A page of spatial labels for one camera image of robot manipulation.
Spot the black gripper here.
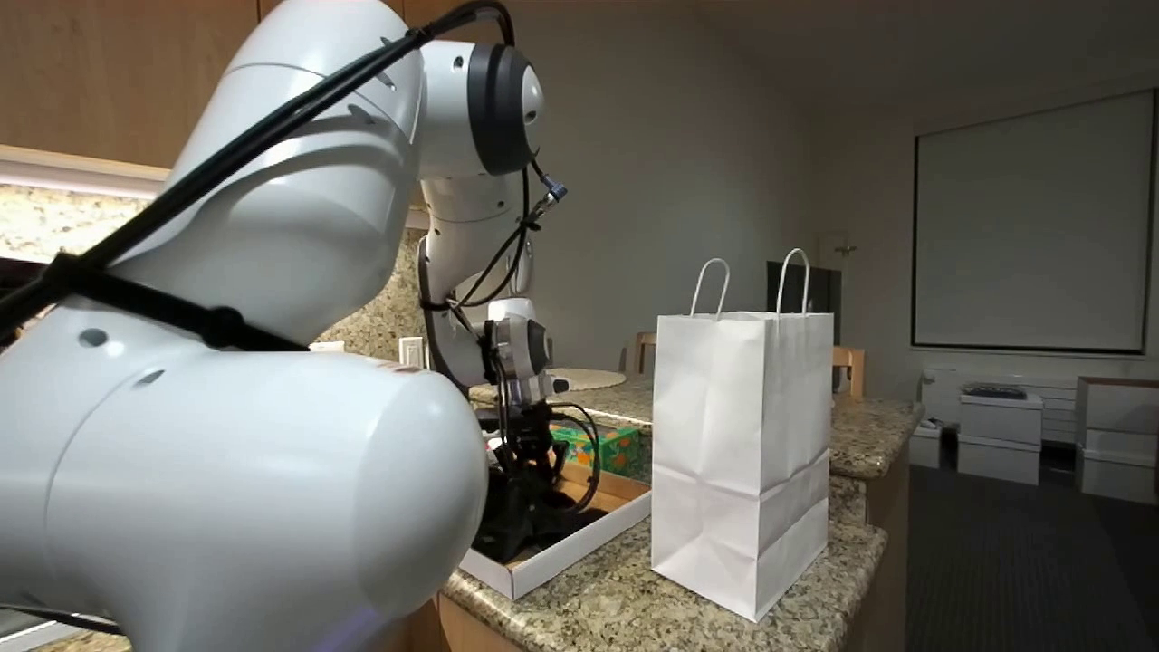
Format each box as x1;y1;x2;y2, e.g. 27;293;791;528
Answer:
480;393;574;557

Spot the white paper bag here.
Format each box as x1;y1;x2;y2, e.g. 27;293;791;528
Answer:
647;245;842;628

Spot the white shallow tray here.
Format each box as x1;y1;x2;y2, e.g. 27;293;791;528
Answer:
452;463;656;606

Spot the green patterned tissue box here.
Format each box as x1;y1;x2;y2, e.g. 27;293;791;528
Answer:
548;417;656;481

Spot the black flat screen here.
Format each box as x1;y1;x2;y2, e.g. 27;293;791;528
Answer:
765;258;844;348

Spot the small white storage box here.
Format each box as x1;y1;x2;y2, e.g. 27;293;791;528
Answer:
905;412;949;470

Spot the white projector screen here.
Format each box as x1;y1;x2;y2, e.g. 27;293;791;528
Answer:
911;88;1159;358

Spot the white drawer cabinet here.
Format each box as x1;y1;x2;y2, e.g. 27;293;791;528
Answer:
1075;372;1159;507

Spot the wooden wall cabinet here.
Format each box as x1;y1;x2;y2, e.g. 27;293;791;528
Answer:
0;0;486;174

